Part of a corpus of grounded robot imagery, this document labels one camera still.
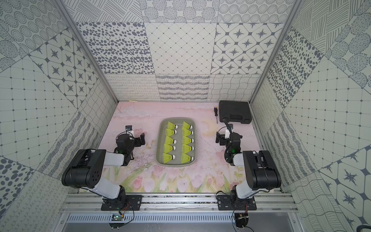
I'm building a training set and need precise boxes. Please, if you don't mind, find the grey plastic storage box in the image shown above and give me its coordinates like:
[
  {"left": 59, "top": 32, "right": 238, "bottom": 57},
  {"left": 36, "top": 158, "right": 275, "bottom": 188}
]
[{"left": 156, "top": 118, "right": 197, "bottom": 167}]

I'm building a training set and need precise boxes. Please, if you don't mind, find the green circuit board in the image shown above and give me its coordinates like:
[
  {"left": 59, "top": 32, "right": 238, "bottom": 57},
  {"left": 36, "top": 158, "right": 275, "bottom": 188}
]
[{"left": 111, "top": 214, "right": 123, "bottom": 221}]

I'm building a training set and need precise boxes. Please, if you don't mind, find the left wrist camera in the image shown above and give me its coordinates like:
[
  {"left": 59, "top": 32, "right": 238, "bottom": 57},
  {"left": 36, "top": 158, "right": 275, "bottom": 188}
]
[{"left": 125, "top": 125, "right": 134, "bottom": 136}]

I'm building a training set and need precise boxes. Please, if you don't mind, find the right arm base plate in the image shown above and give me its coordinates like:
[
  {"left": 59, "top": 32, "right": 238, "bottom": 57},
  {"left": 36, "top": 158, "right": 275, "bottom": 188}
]
[{"left": 216, "top": 194, "right": 257, "bottom": 211}]

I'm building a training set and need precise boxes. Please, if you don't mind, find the black handled screwdriver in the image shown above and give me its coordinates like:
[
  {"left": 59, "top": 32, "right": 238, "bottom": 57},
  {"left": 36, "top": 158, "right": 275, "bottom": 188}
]
[{"left": 214, "top": 107, "right": 218, "bottom": 124}]

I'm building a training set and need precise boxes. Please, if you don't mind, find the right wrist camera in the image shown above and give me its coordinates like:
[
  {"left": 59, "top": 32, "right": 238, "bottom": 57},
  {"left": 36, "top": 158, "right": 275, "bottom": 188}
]
[{"left": 223, "top": 119, "right": 233, "bottom": 139}]

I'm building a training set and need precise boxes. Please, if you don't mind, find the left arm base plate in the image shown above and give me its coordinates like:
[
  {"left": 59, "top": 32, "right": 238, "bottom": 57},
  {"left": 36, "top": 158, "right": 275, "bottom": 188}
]
[{"left": 101, "top": 195, "right": 143, "bottom": 211}]

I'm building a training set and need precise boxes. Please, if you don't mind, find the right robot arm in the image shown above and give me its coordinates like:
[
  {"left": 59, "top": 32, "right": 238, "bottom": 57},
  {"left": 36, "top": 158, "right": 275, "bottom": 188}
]
[{"left": 215, "top": 132, "right": 282, "bottom": 202}]

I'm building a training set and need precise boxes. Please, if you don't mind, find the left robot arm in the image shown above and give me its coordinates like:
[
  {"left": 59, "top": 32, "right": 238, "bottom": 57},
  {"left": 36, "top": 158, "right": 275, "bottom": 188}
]
[{"left": 61, "top": 130, "right": 146, "bottom": 202}]

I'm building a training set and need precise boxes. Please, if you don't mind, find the black plastic tool case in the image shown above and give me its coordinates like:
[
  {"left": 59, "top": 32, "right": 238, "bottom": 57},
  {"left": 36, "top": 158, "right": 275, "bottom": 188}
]
[{"left": 218, "top": 101, "right": 252, "bottom": 124}]

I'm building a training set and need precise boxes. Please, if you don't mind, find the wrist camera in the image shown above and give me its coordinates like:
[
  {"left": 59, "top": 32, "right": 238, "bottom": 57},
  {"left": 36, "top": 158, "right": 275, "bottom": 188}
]
[
  {"left": 125, "top": 125, "right": 134, "bottom": 136},
  {"left": 223, "top": 119, "right": 233, "bottom": 139}
]

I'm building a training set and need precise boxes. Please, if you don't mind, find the yellow shuttlecock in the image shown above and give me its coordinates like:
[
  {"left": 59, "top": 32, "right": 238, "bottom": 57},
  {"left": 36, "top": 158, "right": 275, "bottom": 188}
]
[
  {"left": 165, "top": 136, "right": 177, "bottom": 145},
  {"left": 182, "top": 129, "right": 194, "bottom": 137},
  {"left": 182, "top": 145, "right": 194, "bottom": 154},
  {"left": 167, "top": 121, "right": 178, "bottom": 130},
  {"left": 165, "top": 129, "right": 177, "bottom": 137},
  {"left": 182, "top": 121, "right": 193, "bottom": 130},
  {"left": 163, "top": 144, "right": 176, "bottom": 153},
  {"left": 181, "top": 153, "right": 194, "bottom": 164},
  {"left": 162, "top": 153, "right": 176, "bottom": 164},
  {"left": 182, "top": 136, "right": 194, "bottom": 145}
]

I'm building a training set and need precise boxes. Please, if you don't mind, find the aluminium mounting rail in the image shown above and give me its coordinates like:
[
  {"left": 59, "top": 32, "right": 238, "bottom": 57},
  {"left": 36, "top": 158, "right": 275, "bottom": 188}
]
[{"left": 60, "top": 192, "right": 299, "bottom": 213}]

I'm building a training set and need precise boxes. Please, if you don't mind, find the black round connector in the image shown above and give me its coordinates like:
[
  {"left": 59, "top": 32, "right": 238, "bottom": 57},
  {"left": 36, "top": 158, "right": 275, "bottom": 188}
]
[{"left": 234, "top": 213, "right": 249, "bottom": 228}]

